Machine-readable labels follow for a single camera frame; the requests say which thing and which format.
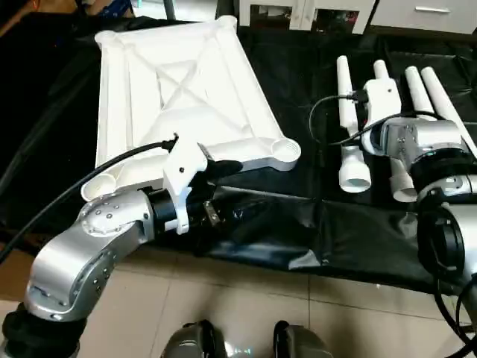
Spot white plastic table top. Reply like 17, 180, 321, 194
80, 16, 301, 202

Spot white plastic table leg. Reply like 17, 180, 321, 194
420, 66, 477, 157
403, 66, 440, 120
372, 60, 419, 204
335, 56, 372, 193

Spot black work mat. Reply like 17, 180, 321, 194
0, 11, 477, 295

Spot white glass door cabinet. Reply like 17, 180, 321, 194
237, 0, 377, 34

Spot blue box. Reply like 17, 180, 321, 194
101, 0, 135, 19

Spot white drawer unit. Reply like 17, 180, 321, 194
369, 0, 477, 36

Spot brown cardboard board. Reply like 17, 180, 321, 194
0, 0, 38, 34

